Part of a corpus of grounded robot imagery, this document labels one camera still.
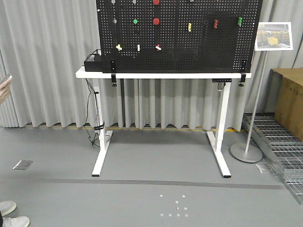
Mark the brown cardboard box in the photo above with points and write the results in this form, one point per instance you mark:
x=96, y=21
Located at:
x=289, y=108

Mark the white standing desk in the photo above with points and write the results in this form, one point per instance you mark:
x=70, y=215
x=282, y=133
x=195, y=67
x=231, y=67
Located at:
x=215, y=138

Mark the grey curtain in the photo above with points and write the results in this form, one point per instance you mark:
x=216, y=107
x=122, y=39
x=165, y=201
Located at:
x=44, y=42

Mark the yellow toggle switch lower left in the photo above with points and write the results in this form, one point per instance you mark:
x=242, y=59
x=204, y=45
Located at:
x=118, y=47

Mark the black perforated pegboard panel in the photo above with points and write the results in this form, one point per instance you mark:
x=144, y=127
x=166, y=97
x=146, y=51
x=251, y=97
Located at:
x=203, y=50

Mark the lower red mushroom button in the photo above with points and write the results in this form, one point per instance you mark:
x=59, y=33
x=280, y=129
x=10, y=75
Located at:
x=156, y=21

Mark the black right clamp bracket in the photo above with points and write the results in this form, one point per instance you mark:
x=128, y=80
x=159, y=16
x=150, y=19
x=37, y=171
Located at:
x=243, y=74

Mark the black desk control panel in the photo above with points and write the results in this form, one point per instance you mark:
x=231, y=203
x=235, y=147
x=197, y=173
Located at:
x=221, y=80

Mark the red toggle switch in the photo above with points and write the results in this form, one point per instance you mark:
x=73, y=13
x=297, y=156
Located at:
x=215, y=24
x=158, y=47

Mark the upper grey sneaker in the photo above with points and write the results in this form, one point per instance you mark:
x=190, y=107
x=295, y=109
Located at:
x=7, y=207

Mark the red toggle switch lower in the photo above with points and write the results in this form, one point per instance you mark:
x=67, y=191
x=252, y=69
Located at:
x=158, y=47

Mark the metal floor grating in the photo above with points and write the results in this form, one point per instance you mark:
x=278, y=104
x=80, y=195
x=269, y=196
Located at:
x=283, y=152

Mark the grey sneaker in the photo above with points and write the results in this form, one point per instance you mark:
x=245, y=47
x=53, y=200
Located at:
x=21, y=221
x=7, y=207

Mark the red mushroom button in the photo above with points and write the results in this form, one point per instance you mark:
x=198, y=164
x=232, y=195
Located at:
x=156, y=2
x=156, y=21

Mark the black electronics box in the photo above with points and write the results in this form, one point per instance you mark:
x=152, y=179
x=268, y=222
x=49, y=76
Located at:
x=93, y=62

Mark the lower grey sneaker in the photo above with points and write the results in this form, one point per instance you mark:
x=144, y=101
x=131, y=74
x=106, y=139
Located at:
x=21, y=221

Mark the upper red mushroom button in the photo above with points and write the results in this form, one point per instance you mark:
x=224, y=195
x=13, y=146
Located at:
x=156, y=2

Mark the bystander hand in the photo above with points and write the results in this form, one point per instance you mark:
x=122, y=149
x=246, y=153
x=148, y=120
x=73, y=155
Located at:
x=5, y=89

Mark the metal floor plate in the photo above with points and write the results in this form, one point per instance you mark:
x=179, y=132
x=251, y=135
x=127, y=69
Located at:
x=23, y=165

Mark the red toggle switch right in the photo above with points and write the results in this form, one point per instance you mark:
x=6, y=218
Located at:
x=215, y=24

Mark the green toggle switch right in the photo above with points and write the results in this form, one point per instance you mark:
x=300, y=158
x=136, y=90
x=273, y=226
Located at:
x=240, y=21

